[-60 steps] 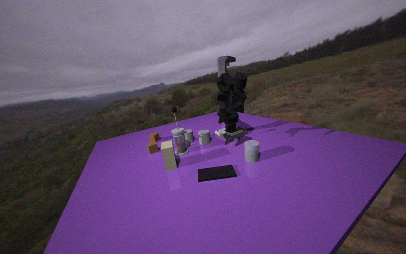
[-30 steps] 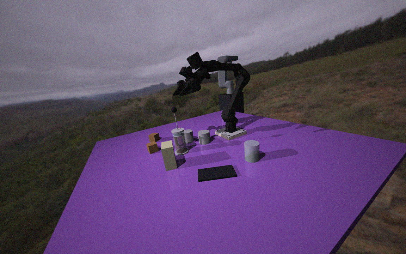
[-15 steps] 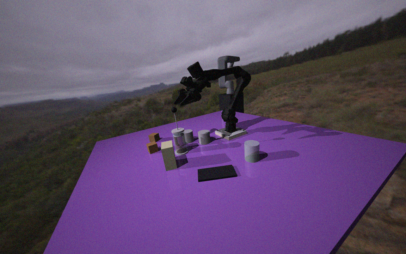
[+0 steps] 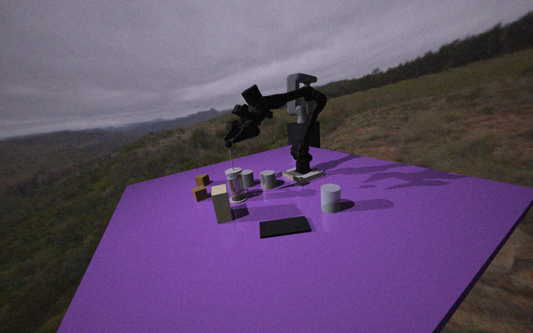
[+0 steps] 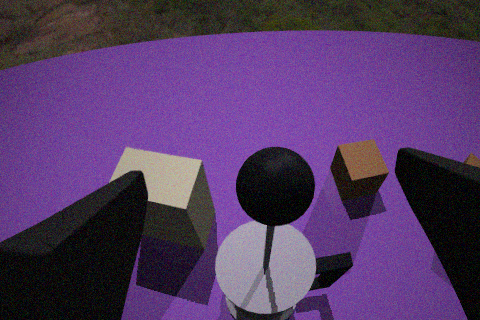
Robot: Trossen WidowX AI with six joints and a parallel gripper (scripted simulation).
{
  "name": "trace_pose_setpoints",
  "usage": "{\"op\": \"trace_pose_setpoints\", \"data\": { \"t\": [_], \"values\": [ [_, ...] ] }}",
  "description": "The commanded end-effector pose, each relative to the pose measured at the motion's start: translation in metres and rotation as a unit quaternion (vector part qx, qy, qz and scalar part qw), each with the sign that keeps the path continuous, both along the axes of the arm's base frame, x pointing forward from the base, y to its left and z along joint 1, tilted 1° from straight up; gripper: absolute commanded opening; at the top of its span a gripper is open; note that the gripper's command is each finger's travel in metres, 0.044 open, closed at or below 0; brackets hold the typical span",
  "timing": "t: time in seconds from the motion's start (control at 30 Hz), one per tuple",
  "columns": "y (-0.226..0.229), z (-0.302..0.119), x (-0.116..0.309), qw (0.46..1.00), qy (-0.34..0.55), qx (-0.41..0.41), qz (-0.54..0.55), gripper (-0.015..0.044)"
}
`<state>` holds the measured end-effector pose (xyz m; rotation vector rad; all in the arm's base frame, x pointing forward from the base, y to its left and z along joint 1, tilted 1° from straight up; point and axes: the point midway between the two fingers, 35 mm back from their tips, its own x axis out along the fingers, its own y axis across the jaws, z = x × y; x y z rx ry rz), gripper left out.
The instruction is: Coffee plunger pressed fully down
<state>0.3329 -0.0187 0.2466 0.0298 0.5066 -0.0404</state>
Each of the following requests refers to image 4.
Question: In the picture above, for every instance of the coffee press with black ball knob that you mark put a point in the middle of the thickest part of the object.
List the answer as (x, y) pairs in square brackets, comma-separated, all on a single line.
[(235, 181)]

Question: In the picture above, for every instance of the brown cube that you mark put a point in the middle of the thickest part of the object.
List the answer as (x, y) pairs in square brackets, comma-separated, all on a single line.
[(202, 179), (200, 193)]

